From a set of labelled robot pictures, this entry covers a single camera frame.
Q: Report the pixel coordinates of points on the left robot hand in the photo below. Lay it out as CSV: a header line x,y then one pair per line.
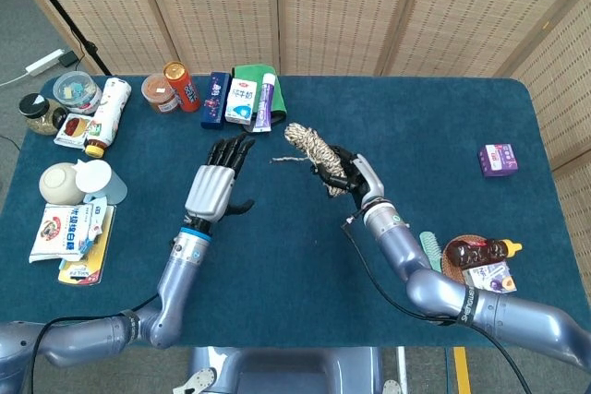
x,y
210,191

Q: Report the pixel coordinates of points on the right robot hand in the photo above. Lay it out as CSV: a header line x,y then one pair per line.
x,y
367,182

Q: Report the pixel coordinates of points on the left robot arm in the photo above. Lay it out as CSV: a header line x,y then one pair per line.
x,y
177,274

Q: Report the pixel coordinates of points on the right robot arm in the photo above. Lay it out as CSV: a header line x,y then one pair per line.
x,y
438,292

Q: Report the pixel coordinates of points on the mint green plastic hairbrush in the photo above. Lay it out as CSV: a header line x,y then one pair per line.
x,y
431,246

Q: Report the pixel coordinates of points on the dark blue box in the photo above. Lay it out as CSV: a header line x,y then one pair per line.
x,y
214,103

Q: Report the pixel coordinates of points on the white milk carton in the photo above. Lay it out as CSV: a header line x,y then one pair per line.
x,y
241,103

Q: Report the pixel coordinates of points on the purple toothpaste tube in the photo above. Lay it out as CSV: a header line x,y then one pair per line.
x,y
264,105

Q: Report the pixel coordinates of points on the orange drink can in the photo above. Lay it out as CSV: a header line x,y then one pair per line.
x,y
182,87

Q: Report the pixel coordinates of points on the light blue cup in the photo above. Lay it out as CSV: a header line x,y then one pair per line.
x,y
101,182

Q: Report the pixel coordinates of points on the orange sauce plastic jar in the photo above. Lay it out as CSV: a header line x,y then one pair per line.
x,y
157,94

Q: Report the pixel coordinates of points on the blue table carpet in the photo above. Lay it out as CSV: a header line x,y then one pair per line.
x,y
286,274

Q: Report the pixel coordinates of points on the small white blue packet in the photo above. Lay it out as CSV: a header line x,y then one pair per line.
x,y
98,218

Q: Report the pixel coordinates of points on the green cloth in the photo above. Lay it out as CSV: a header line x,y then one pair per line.
x,y
280,99

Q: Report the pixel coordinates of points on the round brown woven coaster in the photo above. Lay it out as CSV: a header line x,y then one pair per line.
x,y
450,269

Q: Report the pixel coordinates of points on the yellow nail clipper card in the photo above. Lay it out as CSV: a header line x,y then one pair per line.
x,y
99,251

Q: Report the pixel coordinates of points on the white printed bottle yellow cap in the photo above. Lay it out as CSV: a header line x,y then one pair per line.
x,y
108,112

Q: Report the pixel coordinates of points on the brown syrup bottle yellow cap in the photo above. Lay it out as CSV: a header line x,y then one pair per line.
x,y
475,252

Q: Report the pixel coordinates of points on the small purple box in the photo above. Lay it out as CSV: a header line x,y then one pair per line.
x,y
498,161

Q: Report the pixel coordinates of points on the white red snack packet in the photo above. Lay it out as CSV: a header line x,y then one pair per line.
x,y
71,128

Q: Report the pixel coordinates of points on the beige bowl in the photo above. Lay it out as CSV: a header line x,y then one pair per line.
x,y
57,184

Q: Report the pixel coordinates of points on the white printed bag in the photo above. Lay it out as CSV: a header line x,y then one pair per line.
x,y
60,230

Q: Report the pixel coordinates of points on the small purple juice carton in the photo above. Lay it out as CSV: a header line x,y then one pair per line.
x,y
494,278

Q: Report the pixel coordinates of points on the clear tub with clips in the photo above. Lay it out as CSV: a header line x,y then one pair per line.
x,y
76,91

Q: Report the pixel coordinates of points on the bamboo folding screen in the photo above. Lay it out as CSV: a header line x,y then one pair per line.
x,y
332,11
568,103

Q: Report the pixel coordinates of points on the glass jar black lid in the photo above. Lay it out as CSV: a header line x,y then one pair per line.
x,y
39,112

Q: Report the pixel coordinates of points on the black power adapter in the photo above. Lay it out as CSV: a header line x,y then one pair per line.
x,y
68,59

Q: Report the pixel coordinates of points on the grey blue robot torso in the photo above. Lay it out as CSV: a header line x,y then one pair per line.
x,y
286,371

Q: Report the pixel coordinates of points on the white power strip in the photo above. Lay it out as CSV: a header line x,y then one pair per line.
x,y
44,63

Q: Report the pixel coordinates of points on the black tripod stand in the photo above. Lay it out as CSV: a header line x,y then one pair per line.
x,y
55,8

